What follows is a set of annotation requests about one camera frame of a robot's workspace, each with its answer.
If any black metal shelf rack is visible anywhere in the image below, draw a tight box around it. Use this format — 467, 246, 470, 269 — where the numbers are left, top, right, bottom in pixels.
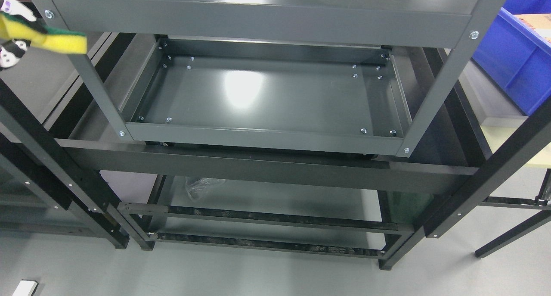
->
1, 33, 550, 270

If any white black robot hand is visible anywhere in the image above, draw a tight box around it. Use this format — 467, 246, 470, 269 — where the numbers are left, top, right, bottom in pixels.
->
0, 0, 36, 70

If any clear plastic bag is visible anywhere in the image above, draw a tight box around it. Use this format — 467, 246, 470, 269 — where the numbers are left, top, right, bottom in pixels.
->
184, 177, 226, 202

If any green yellow sponge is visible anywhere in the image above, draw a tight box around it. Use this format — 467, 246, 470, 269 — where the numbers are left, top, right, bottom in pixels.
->
9, 16, 88, 54

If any grey metal shelf cart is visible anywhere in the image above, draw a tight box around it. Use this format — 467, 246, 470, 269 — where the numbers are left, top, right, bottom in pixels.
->
32, 0, 506, 157

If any blue plastic bin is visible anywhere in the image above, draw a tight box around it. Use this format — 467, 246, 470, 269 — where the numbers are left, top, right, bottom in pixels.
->
474, 0, 551, 115

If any white floor socket strip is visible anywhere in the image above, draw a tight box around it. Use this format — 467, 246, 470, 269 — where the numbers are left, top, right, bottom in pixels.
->
12, 280, 39, 296

